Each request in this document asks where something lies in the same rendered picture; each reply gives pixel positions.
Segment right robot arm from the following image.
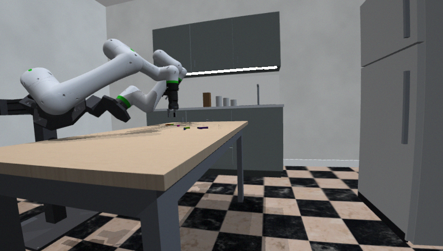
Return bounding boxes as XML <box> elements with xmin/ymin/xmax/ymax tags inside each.
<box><xmin>20</xmin><ymin>39</ymin><xmax>179</xmax><ymax>119</ymax></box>

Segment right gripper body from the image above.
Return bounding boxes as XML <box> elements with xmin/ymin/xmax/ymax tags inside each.
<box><xmin>164</xmin><ymin>83</ymin><xmax>179</xmax><ymax>109</ymax></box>

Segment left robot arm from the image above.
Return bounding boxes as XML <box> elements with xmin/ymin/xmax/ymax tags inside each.
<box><xmin>116</xmin><ymin>50</ymin><xmax>187</xmax><ymax>113</ymax></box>

